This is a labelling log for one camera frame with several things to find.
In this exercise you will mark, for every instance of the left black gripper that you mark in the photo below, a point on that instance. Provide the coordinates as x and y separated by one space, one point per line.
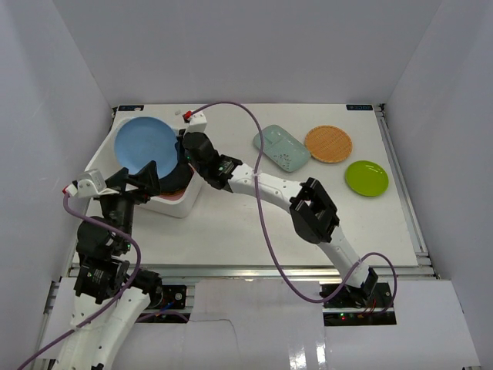
128 191

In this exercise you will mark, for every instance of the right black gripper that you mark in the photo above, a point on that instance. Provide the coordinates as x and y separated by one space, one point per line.
182 156

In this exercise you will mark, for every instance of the pink round plate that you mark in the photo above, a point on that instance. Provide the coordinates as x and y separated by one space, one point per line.
173 196

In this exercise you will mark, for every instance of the blue round plate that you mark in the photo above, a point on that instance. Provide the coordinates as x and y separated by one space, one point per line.
143 139

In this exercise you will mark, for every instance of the white plastic bin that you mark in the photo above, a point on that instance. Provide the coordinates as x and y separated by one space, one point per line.
105 161

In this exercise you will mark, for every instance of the celadon divided oval plate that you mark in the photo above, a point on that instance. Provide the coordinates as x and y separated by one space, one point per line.
288 153

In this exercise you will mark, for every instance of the woven bamboo round plate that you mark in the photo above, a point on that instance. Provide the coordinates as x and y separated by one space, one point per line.
328 144

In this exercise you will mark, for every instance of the lime green round plate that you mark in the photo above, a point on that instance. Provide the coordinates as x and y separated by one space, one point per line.
366 178

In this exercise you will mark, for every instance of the black round plate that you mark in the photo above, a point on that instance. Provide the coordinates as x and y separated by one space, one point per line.
177 180

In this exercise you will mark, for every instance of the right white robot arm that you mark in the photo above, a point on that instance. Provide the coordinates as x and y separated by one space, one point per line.
312 211

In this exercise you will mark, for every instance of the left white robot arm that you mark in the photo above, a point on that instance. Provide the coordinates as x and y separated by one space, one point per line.
109 294

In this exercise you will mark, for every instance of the left blue table label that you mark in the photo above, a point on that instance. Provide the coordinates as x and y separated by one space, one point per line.
130 108

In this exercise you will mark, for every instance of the blue table label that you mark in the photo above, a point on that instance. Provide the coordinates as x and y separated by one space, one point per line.
357 107
130 108

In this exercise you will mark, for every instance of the right blue table label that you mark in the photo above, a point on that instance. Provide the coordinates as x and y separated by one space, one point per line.
357 107

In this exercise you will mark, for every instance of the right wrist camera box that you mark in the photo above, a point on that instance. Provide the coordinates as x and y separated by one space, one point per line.
195 122

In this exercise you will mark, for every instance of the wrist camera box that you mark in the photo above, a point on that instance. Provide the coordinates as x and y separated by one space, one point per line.
195 122
88 184

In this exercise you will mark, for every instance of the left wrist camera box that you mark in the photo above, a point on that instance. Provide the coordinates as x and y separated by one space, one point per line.
88 184

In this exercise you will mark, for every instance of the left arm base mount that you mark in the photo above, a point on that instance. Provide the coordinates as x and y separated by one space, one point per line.
166 300

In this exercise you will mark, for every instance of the aluminium table frame rail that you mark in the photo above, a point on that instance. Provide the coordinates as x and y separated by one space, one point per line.
417 239

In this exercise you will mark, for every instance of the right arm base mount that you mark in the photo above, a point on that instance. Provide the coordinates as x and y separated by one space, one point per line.
345 310

